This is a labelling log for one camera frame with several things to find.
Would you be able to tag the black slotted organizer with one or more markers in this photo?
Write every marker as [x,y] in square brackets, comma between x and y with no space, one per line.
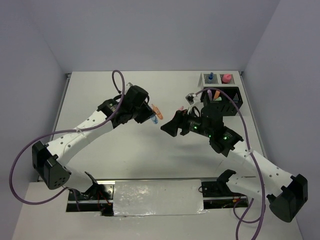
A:
[224,106]

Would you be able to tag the pink cap glue bottle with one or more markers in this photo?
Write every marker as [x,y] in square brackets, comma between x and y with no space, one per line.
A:
[226,78]

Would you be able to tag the blue cap clear bottle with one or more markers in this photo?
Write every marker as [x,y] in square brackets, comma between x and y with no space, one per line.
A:
[210,78]

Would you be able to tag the white two-cell organizer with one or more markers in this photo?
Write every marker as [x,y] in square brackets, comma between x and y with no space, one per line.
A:
[203,78]

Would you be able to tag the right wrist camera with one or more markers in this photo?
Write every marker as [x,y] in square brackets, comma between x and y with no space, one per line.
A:
[194,101]

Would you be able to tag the orange tip grey highlighter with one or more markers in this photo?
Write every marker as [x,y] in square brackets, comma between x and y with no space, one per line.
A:
[216,95]

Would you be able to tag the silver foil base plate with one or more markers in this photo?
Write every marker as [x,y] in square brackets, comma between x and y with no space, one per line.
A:
[157,198]

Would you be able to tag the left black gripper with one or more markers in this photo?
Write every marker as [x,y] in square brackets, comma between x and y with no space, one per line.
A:
[148,112]

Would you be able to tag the pink highlighter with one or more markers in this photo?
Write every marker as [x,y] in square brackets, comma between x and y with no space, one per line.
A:
[180,108]

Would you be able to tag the purple highlighter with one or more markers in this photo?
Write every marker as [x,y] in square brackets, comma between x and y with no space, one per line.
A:
[209,93]

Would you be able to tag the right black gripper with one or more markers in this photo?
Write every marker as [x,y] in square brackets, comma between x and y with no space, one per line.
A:
[179,120]

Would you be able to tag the blue highlighter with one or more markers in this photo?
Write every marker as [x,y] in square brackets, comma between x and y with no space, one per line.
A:
[154,119]

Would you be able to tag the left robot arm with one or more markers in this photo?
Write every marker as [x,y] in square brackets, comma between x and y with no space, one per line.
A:
[51,160]

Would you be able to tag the green highlighter cap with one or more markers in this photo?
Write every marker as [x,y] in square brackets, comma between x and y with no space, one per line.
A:
[218,99]

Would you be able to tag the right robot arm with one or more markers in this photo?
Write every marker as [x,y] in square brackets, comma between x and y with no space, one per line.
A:
[282,192]

